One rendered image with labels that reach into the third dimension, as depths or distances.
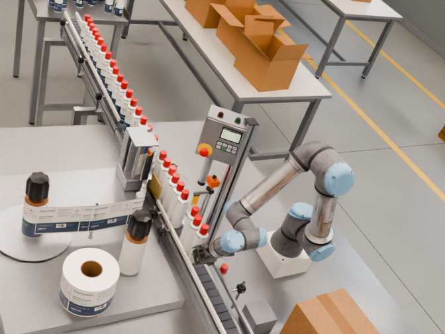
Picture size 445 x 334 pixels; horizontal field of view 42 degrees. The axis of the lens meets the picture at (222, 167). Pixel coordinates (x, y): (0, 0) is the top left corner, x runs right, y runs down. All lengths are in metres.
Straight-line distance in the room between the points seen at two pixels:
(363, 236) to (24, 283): 2.82
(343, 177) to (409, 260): 2.47
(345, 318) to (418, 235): 2.64
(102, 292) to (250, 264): 0.79
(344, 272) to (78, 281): 1.28
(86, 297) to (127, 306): 0.20
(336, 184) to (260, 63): 1.97
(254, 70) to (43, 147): 1.66
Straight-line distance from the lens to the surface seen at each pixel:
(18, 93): 4.76
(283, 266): 2.56
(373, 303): 2.76
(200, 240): 2.34
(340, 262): 2.85
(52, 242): 2.39
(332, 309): 2.20
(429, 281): 4.45
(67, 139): 2.99
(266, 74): 3.89
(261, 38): 4.18
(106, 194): 2.64
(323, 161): 2.10
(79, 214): 2.33
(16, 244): 2.37
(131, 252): 2.23
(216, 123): 2.22
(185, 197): 2.44
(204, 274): 2.43
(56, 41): 3.90
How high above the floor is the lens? 2.65
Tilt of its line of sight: 36 degrees down
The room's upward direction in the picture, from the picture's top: 20 degrees clockwise
